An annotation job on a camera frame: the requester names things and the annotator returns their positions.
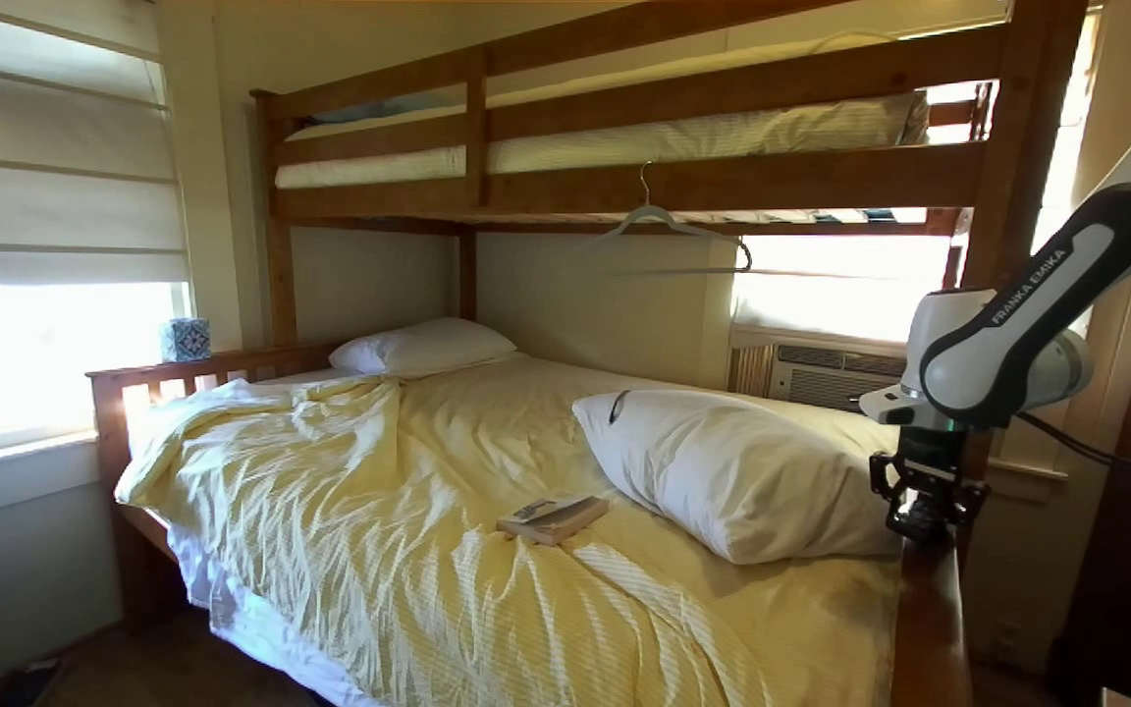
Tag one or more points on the wooden bunk bed frame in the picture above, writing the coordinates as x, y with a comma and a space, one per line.
724, 181

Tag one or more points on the small grey booklet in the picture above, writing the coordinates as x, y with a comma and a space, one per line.
553, 522

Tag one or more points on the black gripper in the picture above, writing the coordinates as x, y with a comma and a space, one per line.
928, 463

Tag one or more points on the yellow striped duvet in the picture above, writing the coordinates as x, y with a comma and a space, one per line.
369, 523

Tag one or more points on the large white pillow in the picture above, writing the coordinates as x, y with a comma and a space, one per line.
697, 459

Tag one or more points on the wooden bed footboard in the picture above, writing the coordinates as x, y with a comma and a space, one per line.
932, 629

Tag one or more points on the beige window blind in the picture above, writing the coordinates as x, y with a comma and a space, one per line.
58, 181

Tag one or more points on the white clothes hanger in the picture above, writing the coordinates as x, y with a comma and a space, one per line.
648, 212

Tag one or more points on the small blue clock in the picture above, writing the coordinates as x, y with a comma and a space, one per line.
188, 340

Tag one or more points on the bright window behind bed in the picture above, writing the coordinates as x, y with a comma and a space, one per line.
826, 287

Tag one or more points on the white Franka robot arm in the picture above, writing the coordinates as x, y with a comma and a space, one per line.
1021, 340

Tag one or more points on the white bed sheet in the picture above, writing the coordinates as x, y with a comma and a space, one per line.
265, 644

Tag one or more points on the white window air conditioner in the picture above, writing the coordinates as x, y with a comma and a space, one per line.
834, 380

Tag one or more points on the small white pillow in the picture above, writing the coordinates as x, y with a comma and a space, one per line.
423, 349

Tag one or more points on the pale bunk mattress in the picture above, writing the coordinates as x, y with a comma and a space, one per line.
724, 133

